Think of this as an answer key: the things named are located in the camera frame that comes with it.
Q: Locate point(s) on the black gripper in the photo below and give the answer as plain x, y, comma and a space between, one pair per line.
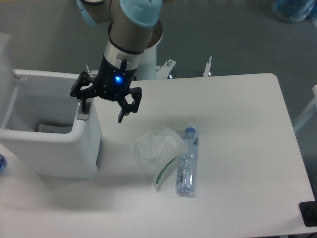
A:
111, 84

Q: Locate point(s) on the white push-lid trash can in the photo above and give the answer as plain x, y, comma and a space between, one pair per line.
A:
43, 125

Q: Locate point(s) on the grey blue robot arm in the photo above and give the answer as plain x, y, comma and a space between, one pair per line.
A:
132, 23

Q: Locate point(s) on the crumpled clear plastic bag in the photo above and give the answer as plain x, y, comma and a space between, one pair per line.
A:
155, 152

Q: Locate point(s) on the crushed clear plastic bottle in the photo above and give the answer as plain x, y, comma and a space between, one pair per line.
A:
186, 171

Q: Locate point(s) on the blue bottle at left edge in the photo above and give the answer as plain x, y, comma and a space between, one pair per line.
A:
3, 163

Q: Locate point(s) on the blue plastic bag on floor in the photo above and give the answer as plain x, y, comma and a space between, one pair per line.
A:
292, 11

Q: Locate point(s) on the black device at table corner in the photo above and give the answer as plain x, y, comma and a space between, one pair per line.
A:
308, 211

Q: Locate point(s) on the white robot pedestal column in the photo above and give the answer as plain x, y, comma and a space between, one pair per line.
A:
150, 53

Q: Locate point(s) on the white pedestal base frame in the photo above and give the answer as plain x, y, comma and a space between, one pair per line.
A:
165, 71

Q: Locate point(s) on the white frame at right edge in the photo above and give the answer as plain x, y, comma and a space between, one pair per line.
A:
307, 112

